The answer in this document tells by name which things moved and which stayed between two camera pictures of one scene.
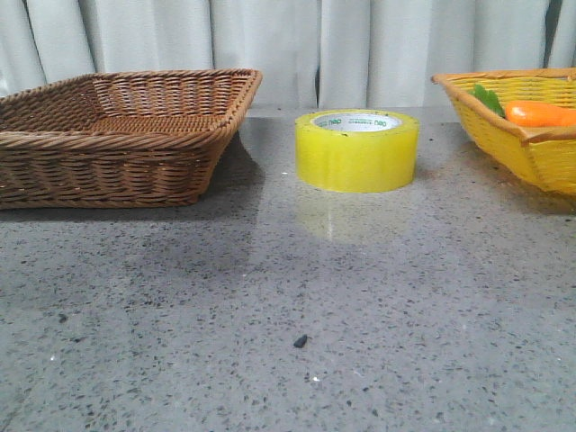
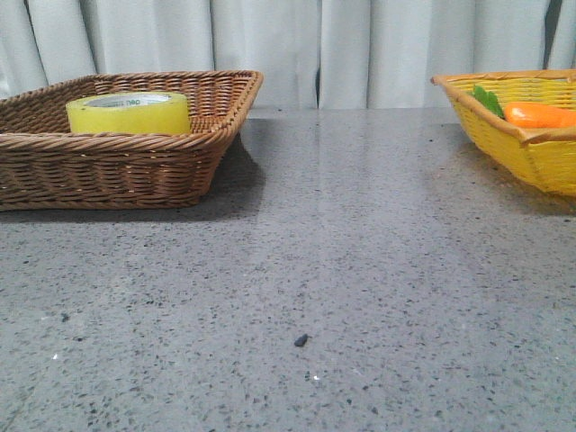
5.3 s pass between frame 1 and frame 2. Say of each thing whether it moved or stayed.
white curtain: stayed
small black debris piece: stayed
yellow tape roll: moved
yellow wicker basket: stayed
